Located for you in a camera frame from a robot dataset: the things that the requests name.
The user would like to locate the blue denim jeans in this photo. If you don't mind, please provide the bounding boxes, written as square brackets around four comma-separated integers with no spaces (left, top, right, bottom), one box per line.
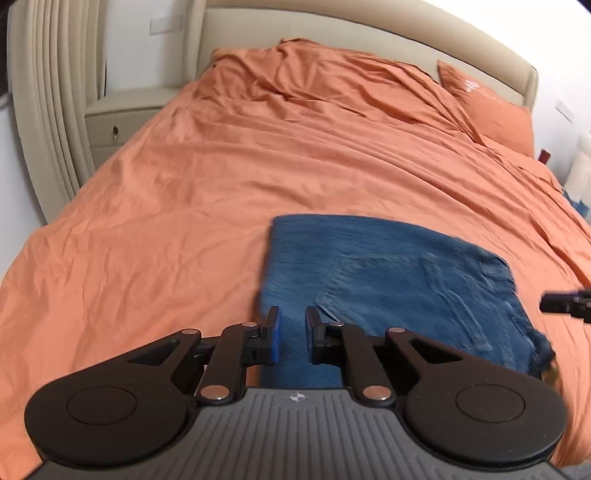
[259,215,554,389]

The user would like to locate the white alpaca plush toy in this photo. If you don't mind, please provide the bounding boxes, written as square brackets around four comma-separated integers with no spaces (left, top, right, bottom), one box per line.
[564,133,591,207]

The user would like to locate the orange duvet cover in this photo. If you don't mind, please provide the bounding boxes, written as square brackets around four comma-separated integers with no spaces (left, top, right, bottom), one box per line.
[1,39,590,479]

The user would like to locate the dark red cup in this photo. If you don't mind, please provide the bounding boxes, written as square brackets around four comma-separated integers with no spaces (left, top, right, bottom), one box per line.
[538,149,551,165]

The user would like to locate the orange pillow right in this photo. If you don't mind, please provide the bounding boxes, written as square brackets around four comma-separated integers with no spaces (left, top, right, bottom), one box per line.
[437,60,534,157]

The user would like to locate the beige left nightstand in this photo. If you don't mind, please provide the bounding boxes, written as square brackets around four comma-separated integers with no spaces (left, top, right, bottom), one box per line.
[85,87,180,169]

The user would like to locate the beige upholstered headboard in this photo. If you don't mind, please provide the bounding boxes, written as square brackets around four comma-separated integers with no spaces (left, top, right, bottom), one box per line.
[183,0,538,108]

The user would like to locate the beige curtain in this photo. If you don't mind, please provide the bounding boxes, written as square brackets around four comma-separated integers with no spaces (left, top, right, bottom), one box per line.
[8,0,107,222]

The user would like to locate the white wall switch plate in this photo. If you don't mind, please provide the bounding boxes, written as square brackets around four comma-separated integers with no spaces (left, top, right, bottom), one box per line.
[555,100,575,123]

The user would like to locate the left wall outlet plate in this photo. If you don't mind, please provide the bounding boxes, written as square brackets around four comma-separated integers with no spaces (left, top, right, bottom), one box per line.
[149,16,182,35]

